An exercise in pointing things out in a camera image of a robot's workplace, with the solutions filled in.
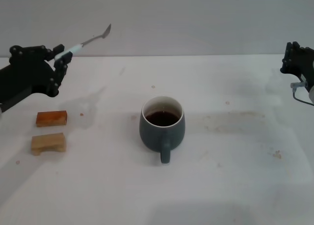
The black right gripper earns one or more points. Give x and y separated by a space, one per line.
305 67

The reddish brown wooden block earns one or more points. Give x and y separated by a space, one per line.
51 118

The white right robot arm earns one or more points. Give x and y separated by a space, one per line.
312 94

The dark brown coffee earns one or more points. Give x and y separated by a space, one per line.
162 119

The light wooden notched block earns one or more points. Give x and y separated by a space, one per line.
49 141

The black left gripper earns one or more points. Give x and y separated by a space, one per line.
27 77

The grey ceramic mug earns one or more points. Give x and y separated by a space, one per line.
152 136

